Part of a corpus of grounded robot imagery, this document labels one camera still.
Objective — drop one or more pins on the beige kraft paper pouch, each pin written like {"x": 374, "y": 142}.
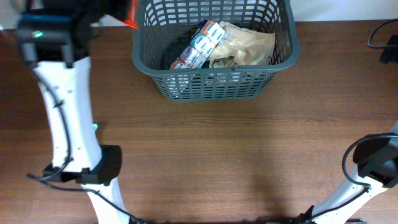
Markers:
{"x": 248, "y": 47}

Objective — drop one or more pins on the light teal wipes packet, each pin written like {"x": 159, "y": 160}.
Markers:
{"x": 94, "y": 127}

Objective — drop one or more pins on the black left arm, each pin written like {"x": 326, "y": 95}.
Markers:
{"x": 54, "y": 42}

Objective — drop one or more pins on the colourful tissue pack bundle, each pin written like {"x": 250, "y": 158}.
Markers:
{"x": 202, "y": 43}

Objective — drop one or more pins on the grey plastic lattice basket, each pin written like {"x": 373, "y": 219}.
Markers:
{"x": 166, "y": 27}

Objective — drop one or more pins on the red orange pasta package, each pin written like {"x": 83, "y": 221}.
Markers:
{"x": 130, "y": 20}

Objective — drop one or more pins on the brown chocolate snack pouch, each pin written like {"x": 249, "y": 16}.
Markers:
{"x": 228, "y": 62}

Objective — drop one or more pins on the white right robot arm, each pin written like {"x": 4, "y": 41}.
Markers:
{"x": 370, "y": 168}

